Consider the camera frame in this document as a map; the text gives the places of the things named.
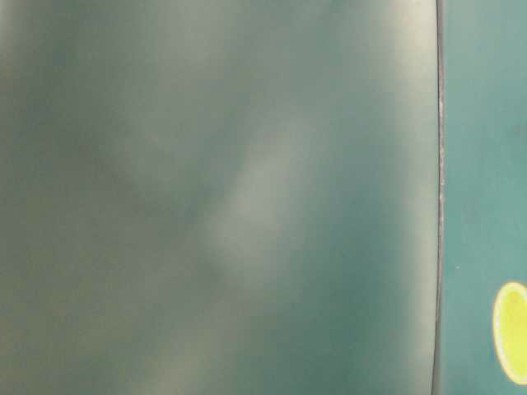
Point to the yellow-green cup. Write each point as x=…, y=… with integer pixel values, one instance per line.
x=509, y=330

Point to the blurred grey-green foreground panel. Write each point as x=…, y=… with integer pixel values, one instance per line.
x=218, y=197

